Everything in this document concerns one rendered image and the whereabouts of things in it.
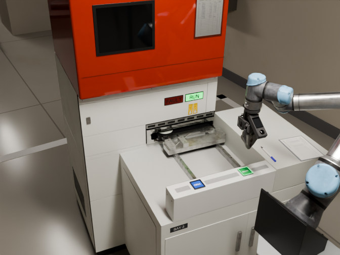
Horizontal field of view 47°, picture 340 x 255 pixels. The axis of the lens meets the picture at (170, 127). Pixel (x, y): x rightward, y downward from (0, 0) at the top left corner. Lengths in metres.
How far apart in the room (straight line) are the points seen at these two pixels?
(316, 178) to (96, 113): 1.16
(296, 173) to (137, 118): 0.90
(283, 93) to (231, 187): 0.52
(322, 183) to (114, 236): 1.55
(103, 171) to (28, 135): 1.96
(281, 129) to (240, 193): 0.56
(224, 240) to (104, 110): 0.92
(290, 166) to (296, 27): 2.52
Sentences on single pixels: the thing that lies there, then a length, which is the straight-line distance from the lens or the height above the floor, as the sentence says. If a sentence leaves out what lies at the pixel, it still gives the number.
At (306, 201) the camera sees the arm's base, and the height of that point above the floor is 1.07.
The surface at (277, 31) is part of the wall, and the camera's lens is 4.56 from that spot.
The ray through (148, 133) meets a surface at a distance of 2.28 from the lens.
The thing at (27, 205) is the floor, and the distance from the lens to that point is 3.32.
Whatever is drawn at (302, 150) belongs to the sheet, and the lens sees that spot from 2.18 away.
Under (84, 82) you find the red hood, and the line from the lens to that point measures 1.98.
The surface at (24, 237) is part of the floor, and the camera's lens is 3.08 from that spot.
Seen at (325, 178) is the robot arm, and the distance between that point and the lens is 1.54.
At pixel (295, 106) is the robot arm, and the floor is 1.33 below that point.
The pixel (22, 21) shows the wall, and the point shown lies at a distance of 7.27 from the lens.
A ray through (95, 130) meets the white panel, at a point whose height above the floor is 1.00.
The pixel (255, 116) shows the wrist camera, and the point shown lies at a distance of 1.78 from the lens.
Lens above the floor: 2.12
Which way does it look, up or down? 31 degrees down
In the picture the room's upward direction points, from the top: 1 degrees clockwise
